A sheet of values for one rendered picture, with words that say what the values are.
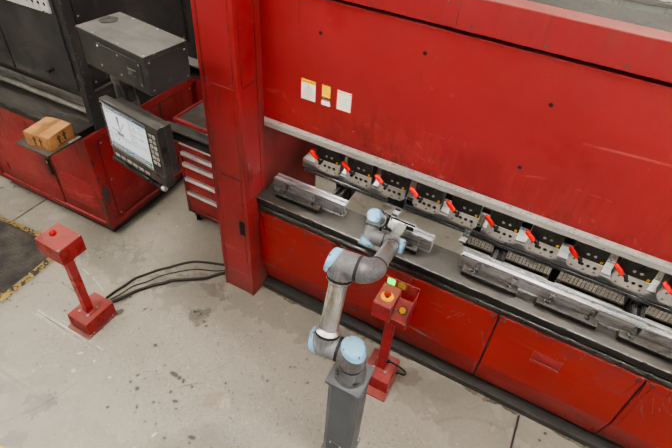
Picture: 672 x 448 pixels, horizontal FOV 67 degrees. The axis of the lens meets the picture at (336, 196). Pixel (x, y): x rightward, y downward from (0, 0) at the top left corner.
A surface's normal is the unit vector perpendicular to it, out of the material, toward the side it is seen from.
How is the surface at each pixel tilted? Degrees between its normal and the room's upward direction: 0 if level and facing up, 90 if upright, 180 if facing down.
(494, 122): 90
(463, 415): 0
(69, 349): 0
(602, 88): 90
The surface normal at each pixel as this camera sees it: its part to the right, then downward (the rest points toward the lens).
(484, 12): -0.48, 0.54
